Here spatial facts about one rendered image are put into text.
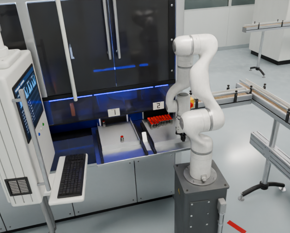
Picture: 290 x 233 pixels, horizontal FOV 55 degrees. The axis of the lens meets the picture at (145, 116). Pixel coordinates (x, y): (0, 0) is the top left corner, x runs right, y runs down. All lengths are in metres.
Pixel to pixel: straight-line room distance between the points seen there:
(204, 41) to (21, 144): 1.03
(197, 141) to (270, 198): 1.59
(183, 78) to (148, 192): 1.25
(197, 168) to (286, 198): 1.53
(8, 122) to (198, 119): 0.91
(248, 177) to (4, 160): 2.32
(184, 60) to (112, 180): 1.23
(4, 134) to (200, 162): 1.00
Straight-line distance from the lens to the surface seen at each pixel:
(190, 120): 1.39
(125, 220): 2.59
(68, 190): 1.71
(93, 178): 2.33
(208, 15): 7.21
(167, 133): 2.00
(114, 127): 2.12
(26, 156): 1.53
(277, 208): 2.85
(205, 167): 1.57
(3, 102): 1.40
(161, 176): 2.48
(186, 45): 1.40
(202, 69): 1.42
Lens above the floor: 1.93
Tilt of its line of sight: 28 degrees down
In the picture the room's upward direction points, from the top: 3 degrees counter-clockwise
